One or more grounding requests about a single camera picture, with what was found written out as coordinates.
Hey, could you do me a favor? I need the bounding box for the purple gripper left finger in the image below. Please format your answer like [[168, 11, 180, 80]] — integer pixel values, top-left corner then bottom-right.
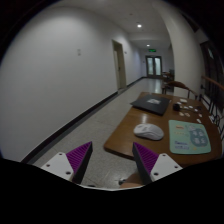
[[42, 142, 93, 184]]

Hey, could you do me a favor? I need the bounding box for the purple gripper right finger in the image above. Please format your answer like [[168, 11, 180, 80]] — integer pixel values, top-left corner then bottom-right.
[[132, 142, 182, 185]]

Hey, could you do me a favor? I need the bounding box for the white computer mouse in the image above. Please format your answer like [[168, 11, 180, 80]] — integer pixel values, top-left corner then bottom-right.
[[134, 124, 164, 141]]

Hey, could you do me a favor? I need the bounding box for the teal mouse pad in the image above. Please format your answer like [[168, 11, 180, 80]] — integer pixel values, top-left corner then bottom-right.
[[169, 120, 211, 155]]

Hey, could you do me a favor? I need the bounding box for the black laptop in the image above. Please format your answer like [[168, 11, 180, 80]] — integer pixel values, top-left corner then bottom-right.
[[131, 94, 170, 116]]

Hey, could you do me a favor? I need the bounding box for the small black cup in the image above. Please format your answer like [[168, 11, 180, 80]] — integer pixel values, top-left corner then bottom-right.
[[173, 104, 181, 111]]

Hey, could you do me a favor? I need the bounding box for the wooden chair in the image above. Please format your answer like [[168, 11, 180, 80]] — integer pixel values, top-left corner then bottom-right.
[[162, 81, 198, 100]]

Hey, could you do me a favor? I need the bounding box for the wooden side door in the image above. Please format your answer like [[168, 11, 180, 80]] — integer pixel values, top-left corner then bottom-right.
[[112, 40, 127, 89]]

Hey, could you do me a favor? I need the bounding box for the wooden handrail with railing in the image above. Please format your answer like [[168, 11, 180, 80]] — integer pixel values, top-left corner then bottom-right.
[[199, 76, 224, 140]]

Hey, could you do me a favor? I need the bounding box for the double glass door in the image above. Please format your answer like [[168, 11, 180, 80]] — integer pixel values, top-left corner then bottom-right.
[[146, 56, 162, 78]]

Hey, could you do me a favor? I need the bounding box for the green exit sign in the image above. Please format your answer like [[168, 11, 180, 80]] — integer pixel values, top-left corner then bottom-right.
[[148, 49, 157, 52]]

